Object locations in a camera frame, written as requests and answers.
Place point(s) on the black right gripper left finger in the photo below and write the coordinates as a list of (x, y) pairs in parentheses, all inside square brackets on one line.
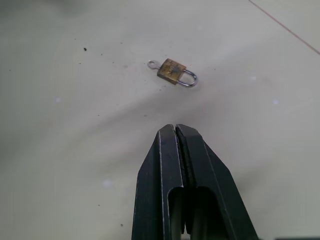
[(152, 180)]

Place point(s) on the small silver key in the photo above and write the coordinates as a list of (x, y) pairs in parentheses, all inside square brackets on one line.
[(153, 64)]

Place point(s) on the small brass padlock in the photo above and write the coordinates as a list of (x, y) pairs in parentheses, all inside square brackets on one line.
[(176, 73)]

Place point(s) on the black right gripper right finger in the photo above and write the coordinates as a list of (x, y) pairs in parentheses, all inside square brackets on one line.
[(212, 180)]

